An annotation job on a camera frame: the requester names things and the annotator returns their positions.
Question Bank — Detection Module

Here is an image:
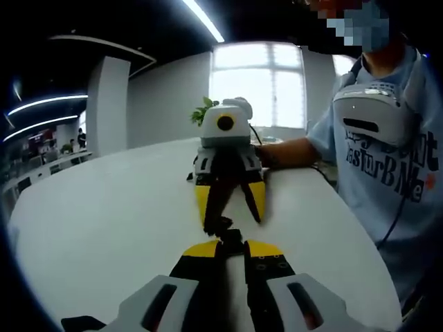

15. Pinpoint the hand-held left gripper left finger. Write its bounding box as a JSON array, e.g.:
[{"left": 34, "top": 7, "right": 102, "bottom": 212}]
[{"left": 61, "top": 239, "right": 230, "bottom": 332}]

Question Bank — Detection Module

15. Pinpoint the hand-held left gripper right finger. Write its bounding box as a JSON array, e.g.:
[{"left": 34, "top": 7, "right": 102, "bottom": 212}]
[{"left": 243, "top": 238, "right": 350, "bottom": 332}]

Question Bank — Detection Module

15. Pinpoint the black plastic buckle part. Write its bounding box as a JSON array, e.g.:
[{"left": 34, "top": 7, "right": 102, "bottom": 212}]
[
  {"left": 219, "top": 228, "right": 244, "bottom": 257},
  {"left": 204, "top": 214, "right": 233, "bottom": 237}
]

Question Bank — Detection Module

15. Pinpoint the green potted plant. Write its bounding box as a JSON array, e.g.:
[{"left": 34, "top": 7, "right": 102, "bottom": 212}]
[{"left": 189, "top": 96, "right": 221, "bottom": 128}]

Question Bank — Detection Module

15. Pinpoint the large bright window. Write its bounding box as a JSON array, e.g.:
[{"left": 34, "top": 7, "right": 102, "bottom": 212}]
[{"left": 208, "top": 41, "right": 307, "bottom": 129}]

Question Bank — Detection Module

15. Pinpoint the long ceiling light strip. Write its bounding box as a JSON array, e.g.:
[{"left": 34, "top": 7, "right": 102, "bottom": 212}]
[{"left": 181, "top": 0, "right": 226, "bottom": 43}]

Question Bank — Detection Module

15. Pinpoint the person in light blue shirt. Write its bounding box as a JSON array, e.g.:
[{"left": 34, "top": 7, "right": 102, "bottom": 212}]
[{"left": 307, "top": 44, "right": 443, "bottom": 312}]

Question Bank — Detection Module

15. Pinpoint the narrow bright window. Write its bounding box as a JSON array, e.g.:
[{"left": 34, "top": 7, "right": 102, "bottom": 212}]
[{"left": 331, "top": 54, "right": 358, "bottom": 79}]

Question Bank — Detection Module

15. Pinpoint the grey chest-worn device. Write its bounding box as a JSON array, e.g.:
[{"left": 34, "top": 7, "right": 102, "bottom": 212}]
[{"left": 332, "top": 80, "right": 422, "bottom": 147}]

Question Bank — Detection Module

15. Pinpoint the row of white office desks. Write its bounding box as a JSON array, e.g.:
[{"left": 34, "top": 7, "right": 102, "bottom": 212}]
[{"left": 3, "top": 150, "right": 94, "bottom": 194}]

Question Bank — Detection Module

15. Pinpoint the black cable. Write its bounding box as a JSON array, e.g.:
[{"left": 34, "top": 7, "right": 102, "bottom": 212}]
[{"left": 310, "top": 165, "right": 418, "bottom": 250}]

